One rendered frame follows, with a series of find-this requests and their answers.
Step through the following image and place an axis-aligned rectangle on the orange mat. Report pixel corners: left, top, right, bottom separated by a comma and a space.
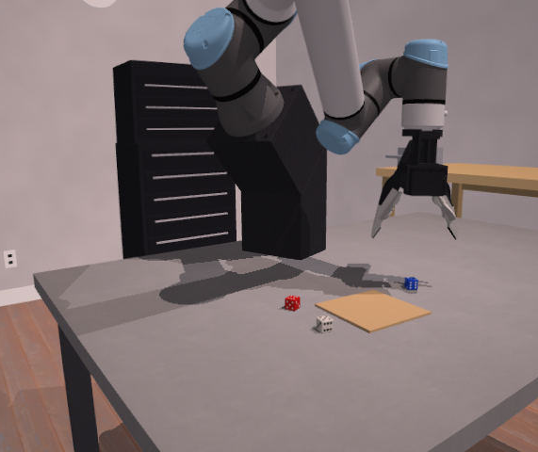
315, 290, 432, 333

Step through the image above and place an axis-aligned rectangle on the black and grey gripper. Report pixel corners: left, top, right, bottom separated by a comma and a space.
371, 129, 457, 240

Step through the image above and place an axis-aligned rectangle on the red die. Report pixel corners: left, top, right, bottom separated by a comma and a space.
285, 296, 300, 311

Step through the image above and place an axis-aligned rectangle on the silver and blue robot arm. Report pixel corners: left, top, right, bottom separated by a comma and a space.
184, 0, 448, 154

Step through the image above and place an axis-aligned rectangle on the blue die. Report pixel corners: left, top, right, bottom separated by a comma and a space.
404, 277, 418, 290

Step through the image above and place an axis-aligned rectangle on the white die with black pips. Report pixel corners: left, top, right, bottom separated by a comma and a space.
317, 315, 334, 333

